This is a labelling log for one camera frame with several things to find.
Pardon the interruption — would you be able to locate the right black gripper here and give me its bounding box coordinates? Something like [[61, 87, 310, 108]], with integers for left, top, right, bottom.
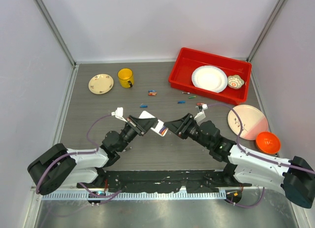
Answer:
[[163, 113, 211, 149]]

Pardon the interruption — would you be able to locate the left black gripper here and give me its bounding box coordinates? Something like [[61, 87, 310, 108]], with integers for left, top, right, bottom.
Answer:
[[117, 115, 157, 152]]

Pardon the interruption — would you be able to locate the white remote control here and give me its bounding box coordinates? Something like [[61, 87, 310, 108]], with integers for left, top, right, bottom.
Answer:
[[139, 111, 168, 137]]

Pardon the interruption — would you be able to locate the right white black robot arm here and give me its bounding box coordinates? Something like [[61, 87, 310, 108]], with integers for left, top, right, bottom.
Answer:
[[164, 113, 315, 209]]

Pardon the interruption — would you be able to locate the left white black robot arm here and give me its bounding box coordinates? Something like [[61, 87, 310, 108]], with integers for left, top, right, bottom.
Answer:
[[27, 115, 158, 195]]

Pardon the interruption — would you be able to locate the yellow mug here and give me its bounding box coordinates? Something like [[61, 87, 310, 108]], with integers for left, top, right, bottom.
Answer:
[[118, 68, 134, 88]]

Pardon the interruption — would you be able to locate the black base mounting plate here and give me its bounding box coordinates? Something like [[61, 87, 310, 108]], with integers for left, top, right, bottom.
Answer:
[[84, 170, 251, 194]]

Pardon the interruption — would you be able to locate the white paper plate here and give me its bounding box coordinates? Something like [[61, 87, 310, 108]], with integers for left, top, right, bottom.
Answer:
[[191, 65, 227, 93]]

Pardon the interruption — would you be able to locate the cream floral plate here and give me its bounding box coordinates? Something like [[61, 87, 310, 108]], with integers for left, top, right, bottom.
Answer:
[[88, 74, 114, 95]]

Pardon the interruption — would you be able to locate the red plastic bin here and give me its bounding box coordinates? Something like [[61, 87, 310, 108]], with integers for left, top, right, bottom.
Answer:
[[168, 47, 252, 105]]

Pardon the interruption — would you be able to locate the small patterned ceramic bowl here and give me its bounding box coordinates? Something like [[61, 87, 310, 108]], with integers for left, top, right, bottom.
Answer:
[[227, 75, 245, 89]]

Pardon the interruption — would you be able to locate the pink white ceramic plate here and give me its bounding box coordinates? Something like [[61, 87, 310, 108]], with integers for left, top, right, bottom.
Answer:
[[227, 104, 269, 140]]

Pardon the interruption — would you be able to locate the orange plastic bowl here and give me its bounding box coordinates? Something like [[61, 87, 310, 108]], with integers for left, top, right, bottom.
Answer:
[[255, 131, 281, 154]]

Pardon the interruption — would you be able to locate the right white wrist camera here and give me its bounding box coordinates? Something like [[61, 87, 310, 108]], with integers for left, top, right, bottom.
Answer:
[[194, 104, 208, 123]]

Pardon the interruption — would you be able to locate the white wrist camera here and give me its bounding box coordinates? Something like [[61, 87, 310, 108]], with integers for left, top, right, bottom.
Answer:
[[111, 107, 127, 122], [194, 104, 208, 123]]

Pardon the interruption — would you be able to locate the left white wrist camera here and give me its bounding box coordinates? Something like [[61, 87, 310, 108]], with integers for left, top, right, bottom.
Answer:
[[111, 107, 127, 122]]

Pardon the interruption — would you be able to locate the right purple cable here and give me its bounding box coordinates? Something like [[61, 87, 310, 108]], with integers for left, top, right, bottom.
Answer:
[[206, 102, 315, 208]]

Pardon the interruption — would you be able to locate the purple cable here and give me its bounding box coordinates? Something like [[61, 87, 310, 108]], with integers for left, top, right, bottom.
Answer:
[[35, 114, 124, 204], [206, 102, 315, 208]]

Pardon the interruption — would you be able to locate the white slotted cable duct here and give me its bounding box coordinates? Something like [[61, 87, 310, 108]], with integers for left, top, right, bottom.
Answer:
[[42, 190, 226, 201]]

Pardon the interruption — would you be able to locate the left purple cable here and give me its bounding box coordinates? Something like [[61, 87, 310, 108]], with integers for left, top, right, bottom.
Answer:
[[35, 114, 124, 204]]

